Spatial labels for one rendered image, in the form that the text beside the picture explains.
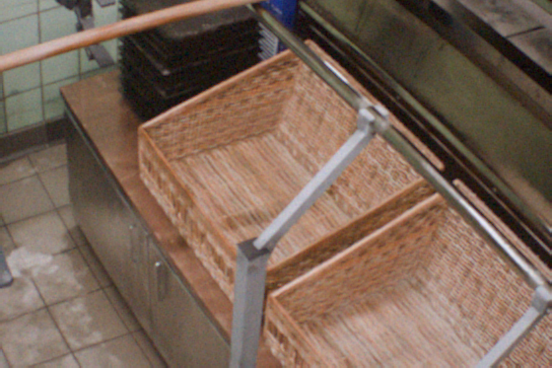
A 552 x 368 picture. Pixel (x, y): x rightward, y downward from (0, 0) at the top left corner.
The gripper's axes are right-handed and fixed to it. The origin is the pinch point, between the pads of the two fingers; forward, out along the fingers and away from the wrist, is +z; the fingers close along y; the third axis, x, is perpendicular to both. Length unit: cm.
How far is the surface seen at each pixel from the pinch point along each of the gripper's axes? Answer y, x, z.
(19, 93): 94, -12, -119
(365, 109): 2, -32, 39
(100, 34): -1.0, 1.9, 1.4
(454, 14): 1, -69, 20
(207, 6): -1.1, -20.7, 1.5
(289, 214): 17.9, -17.0, 41.1
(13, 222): 119, 5, -84
